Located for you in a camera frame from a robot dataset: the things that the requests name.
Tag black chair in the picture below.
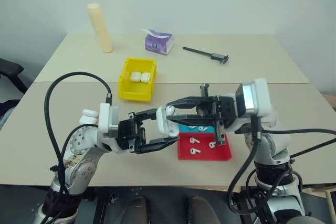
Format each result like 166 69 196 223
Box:
0 58 28 132

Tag cream cylinder stack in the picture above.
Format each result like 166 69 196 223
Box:
87 3 114 54

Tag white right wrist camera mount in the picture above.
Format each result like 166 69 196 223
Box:
234 78 274 119

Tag yellow plastic bin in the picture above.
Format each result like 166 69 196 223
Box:
117 56 158 103

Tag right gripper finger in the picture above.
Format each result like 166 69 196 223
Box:
166 95 216 109
166 113 219 127

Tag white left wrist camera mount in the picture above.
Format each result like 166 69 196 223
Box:
98 103 120 134

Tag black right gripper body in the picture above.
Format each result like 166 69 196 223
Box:
196 83 239 146

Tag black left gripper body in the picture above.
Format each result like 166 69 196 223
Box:
115 112 148 154

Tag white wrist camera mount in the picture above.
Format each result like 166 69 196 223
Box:
98 103 120 134
234 78 274 119

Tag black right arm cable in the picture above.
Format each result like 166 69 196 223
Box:
226 116 336 216

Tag teal flat tray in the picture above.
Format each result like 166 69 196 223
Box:
178 123 211 133

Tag red flat tray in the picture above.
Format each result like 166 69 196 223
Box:
177 129 234 162

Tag black caliper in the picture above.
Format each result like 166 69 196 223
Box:
182 46 230 66

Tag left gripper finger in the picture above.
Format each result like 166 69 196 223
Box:
134 108 161 123
137 136 181 155

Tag purple tissue pack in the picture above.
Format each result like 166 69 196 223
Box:
140 27 175 56

